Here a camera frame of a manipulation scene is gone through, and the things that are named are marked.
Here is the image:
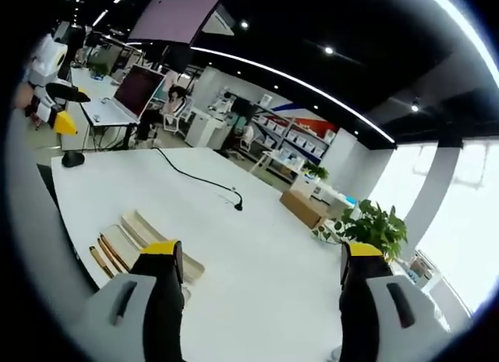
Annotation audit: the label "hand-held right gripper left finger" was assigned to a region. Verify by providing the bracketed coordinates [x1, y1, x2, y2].
[77, 240, 186, 362]

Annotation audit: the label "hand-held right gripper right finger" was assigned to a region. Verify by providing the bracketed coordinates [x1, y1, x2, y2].
[338, 242, 456, 362]

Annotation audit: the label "wooden-handled utensil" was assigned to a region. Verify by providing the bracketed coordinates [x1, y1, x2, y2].
[97, 232, 131, 274]
[88, 245, 115, 280]

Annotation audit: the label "beige cutlery case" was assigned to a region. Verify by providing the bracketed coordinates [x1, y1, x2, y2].
[99, 208, 207, 285]

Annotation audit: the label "white office desk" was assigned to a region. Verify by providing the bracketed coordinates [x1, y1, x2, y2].
[69, 66, 142, 151]

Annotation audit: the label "black round device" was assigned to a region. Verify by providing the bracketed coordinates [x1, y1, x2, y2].
[61, 151, 87, 169]

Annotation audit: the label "boxes on windowsill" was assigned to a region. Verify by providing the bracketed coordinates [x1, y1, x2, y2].
[404, 250, 436, 289]

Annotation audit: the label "computer monitor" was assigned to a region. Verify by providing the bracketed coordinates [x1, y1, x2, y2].
[112, 63, 167, 120]

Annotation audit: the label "large green potted plant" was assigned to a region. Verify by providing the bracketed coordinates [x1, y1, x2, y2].
[311, 199, 409, 262]

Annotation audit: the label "white office chair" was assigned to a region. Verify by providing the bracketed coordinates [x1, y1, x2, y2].
[162, 96, 195, 136]

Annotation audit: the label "purple hanging screen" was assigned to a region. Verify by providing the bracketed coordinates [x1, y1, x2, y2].
[127, 0, 232, 49]

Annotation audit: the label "cardboard box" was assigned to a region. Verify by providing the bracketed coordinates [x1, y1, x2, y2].
[279, 190, 328, 230]

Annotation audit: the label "white cabinet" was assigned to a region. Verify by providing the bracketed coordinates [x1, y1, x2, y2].
[184, 107, 224, 149]

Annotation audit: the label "small green potted plant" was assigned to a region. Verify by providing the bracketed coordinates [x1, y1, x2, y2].
[303, 161, 331, 182]

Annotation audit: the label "small white table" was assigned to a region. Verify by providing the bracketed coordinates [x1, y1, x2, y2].
[252, 150, 299, 180]

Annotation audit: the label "storage shelf with bins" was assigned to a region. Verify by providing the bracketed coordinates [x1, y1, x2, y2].
[249, 103, 333, 161]

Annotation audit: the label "long ceiling light strip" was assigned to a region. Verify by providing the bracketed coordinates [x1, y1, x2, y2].
[189, 45, 398, 145]

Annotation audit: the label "black cable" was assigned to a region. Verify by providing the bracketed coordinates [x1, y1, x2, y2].
[150, 146, 244, 212]

